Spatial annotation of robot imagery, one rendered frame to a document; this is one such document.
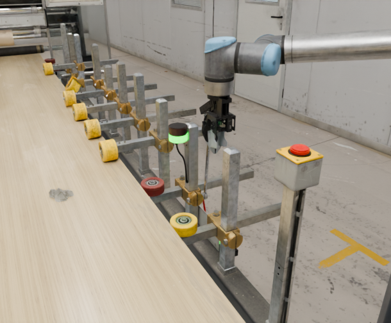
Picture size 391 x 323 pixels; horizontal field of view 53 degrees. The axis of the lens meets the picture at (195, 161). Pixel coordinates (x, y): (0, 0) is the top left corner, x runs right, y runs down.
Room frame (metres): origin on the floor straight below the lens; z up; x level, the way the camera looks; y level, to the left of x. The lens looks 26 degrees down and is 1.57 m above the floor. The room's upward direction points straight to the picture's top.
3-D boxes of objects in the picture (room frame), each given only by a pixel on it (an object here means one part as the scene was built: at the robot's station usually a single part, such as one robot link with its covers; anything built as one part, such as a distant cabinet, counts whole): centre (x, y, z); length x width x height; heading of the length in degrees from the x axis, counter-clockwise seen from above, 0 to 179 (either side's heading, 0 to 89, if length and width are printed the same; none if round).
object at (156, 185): (1.18, 0.15, 0.85); 0.08 x 0.08 x 0.11
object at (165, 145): (1.44, 0.14, 0.95); 0.14 x 0.06 x 0.05; 27
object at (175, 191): (1.26, -0.03, 0.84); 0.43 x 0.03 x 0.04; 117
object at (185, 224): (0.95, 0.03, 0.85); 0.08 x 0.08 x 0.11
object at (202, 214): (1.18, -0.02, 0.75); 0.26 x 0.01 x 0.10; 27
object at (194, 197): (1.22, 0.03, 0.85); 0.14 x 0.06 x 0.05; 27
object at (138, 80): (1.65, 0.24, 0.93); 0.04 x 0.04 x 0.48; 27
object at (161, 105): (1.42, 0.13, 0.89); 0.04 x 0.04 x 0.48; 27
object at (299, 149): (0.74, -0.22, 1.22); 0.04 x 0.04 x 0.02
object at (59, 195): (1.10, 0.44, 0.91); 0.09 x 0.07 x 0.02; 52
